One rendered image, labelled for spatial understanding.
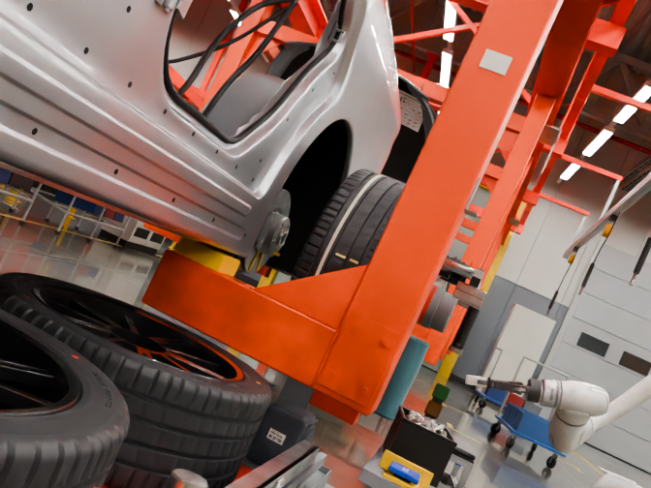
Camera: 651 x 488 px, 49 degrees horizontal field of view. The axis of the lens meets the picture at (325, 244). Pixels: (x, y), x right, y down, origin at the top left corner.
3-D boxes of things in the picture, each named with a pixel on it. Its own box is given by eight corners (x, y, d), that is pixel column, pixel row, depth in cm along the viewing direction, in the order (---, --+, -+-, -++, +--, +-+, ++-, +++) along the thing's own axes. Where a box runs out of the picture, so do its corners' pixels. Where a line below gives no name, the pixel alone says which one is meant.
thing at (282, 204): (258, 271, 265) (292, 193, 264) (276, 280, 263) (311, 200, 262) (227, 269, 234) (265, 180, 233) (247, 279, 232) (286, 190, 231)
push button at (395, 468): (388, 469, 160) (392, 459, 160) (417, 483, 159) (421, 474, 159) (386, 473, 153) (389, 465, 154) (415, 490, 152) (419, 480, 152)
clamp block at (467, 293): (451, 296, 216) (459, 281, 217) (480, 309, 214) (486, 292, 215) (451, 295, 212) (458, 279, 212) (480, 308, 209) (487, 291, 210)
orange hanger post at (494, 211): (362, 330, 615) (480, 77, 626) (435, 365, 599) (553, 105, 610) (360, 330, 599) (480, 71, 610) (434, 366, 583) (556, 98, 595)
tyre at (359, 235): (376, 128, 231) (275, 276, 196) (443, 154, 226) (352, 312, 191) (357, 245, 285) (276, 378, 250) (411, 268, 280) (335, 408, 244)
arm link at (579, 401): (563, 395, 221) (553, 423, 229) (614, 404, 219) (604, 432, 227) (561, 371, 230) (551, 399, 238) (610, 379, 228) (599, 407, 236)
